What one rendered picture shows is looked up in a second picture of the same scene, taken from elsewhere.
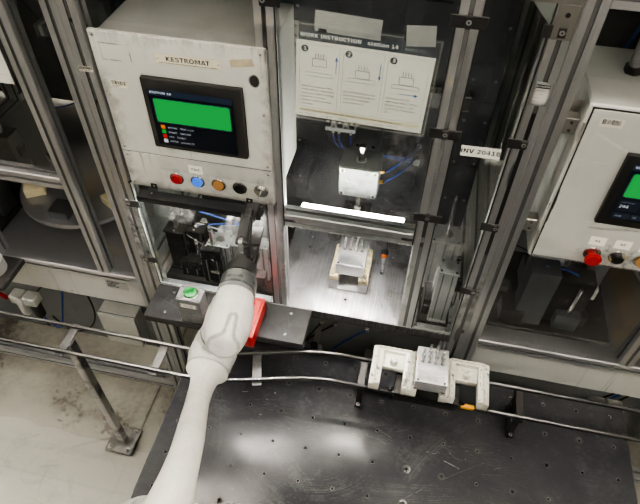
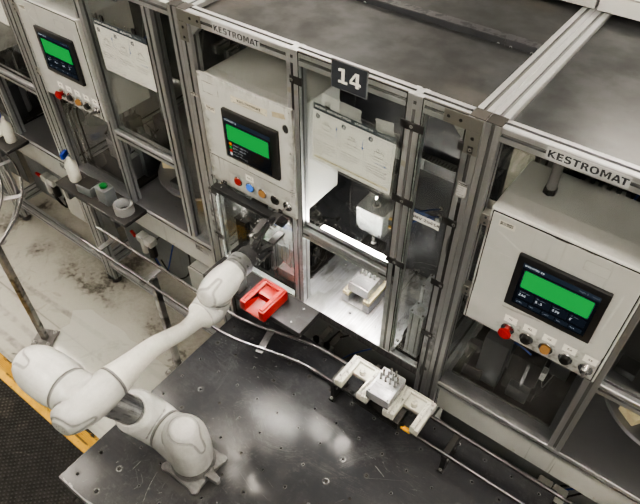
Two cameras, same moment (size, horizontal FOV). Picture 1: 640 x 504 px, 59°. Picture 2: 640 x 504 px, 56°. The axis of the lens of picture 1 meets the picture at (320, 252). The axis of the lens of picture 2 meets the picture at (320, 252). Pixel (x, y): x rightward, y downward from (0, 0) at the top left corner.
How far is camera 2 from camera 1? 0.83 m
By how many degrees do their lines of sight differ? 18
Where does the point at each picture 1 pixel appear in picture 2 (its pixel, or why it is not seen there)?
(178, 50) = (243, 97)
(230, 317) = (216, 281)
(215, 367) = (204, 313)
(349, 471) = (299, 442)
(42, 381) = (145, 308)
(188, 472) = (141, 357)
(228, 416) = (235, 369)
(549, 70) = (466, 174)
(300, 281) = (323, 288)
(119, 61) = (211, 95)
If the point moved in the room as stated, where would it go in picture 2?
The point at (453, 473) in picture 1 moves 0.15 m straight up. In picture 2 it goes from (377, 477) to (380, 459)
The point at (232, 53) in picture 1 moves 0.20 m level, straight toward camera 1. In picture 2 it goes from (273, 107) to (251, 143)
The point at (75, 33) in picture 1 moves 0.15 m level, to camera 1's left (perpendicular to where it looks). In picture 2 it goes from (191, 71) to (155, 61)
